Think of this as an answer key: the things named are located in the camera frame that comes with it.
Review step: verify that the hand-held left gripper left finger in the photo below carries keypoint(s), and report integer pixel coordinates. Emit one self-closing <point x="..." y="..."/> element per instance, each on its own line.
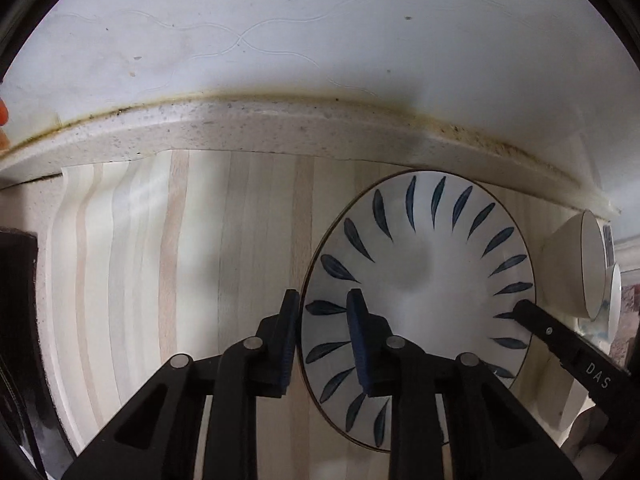
<point x="287" y="345"/>

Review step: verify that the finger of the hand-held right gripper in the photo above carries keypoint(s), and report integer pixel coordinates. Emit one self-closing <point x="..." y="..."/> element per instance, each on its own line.
<point x="542" y="327"/>

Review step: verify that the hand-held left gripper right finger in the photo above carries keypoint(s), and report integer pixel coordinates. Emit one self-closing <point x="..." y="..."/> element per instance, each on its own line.
<point x="358" y="342"/>

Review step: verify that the white plate with blue leaves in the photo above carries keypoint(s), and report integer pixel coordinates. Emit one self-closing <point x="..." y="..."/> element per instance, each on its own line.
<point x="430" y="280"/>

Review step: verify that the white bowl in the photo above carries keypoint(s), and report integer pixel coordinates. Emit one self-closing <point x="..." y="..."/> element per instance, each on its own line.
<point x="614" y="300"/>
<point x="567" y="265"/>

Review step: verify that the striped wood-pattern mat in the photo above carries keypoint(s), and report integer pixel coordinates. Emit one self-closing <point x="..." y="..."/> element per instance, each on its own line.
<point x="200" y="260"/>

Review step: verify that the speckled stone counter ledge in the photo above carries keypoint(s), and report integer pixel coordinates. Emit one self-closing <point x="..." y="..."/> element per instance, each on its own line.
<point x="280" y="122"/>

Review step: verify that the orange object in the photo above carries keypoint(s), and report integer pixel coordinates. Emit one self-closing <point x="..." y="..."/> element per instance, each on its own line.
<point x="3" y="112"/>

